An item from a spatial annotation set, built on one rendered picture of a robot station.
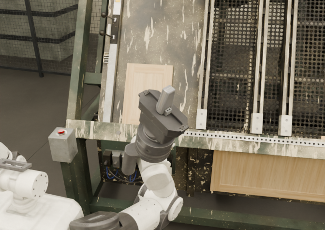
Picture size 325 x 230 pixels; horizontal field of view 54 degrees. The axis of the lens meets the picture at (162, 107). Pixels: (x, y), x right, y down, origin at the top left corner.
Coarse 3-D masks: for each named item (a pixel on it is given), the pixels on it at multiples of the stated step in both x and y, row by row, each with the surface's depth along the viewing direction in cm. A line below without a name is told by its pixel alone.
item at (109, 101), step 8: (120, 0) 215; (120, 8) 215; (120, 16) 216; (120, 24) 217; (112, 48) 213; (112, 56) 212; (112, 64) 212; (112, 72) 211; (112, 80) 211; (112, 88) 210; (112, 96) 210; (104, 104) 210; (112, 104) 212; (104, 112) 210; (112, 112) 213; (104, 120) 209
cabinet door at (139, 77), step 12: (132, 72) 212; (144, 72) 211; (156, 72) 210; (168, 72) 209; (132, 84) 211; (144, 84) 210; (156, 84) 209; (168, 84) 208; (132, 96) 210; (132, 108) 210; (132, 120) 209
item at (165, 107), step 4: (172, 88) 61; (168, 92) 60; (172, 92) 61; (164, 96) 61; (168, 96) 61; (172, 96) 62; (164, 100) 61; (168, 100) 62; (172, 100) 63; (164, 104) 62; (168, 104) 63; (172, 104) 64; (160, 108) 63; (164, 108) 63; (168, 108) 64; (160, 112) 64; (164, 112) 64; (168, 112) 64
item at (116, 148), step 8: (104, 144) 209; (112, 144) 208; (120, 144) 207; (104, 152) 203; (112, 152) 207; (120, 152) 203; (104, 160) 202; (112, 160) 207; (120, 160) 203; (168, 160) 198; (104, 168) 218; (112, 168) 217; (120, 168) 216; (136, 168) 201; (168, 168) 202; (120, 176) 208
